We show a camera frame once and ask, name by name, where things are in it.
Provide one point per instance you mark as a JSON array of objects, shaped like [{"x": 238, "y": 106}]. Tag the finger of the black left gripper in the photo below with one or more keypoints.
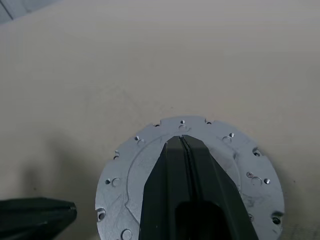
[
  {"x": 30, "y": 231},
  {"x": 30, "y": 210}
]

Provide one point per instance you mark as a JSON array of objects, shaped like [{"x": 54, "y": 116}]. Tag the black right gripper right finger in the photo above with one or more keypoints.
[{"x": 220, "y": 190}]

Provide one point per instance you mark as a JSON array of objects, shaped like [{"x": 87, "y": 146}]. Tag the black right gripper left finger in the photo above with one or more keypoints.
[{"x": 162, "y": 190}]

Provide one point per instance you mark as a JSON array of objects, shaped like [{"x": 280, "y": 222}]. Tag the notched grey motor cover plate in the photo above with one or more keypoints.
[{"x": 120, "y": 200}]

